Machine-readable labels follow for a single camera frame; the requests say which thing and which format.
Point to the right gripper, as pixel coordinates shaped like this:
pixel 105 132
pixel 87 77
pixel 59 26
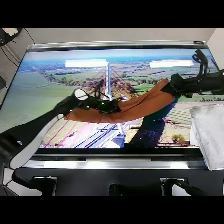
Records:
pixel 178 85

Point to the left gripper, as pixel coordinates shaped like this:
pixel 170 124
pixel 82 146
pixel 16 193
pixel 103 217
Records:
pixel 106 106

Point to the orange garment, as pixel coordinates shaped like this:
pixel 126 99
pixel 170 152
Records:
pixel 133 108

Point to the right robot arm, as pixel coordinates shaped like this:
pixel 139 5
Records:
pixel 206 83

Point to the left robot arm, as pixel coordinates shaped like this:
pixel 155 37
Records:
pixel 33 130

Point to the white garment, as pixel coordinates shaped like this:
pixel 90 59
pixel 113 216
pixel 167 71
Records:
pixel 210 136

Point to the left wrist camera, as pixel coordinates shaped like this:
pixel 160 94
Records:
pixel 99 88

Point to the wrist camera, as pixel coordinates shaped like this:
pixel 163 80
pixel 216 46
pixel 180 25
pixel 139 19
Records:
pixel 201 61
pixel 99 88

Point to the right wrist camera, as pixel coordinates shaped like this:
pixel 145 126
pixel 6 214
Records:
pixel 201 61

